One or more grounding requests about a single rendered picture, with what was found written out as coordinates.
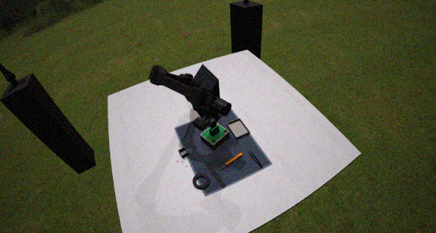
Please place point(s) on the green power plug with dark wires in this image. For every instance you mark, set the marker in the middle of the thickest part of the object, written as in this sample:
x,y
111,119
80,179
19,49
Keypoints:
x,y
214,127

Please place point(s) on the dark blue work mat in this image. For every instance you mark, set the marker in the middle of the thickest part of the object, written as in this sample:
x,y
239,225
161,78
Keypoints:
x,y
200,155

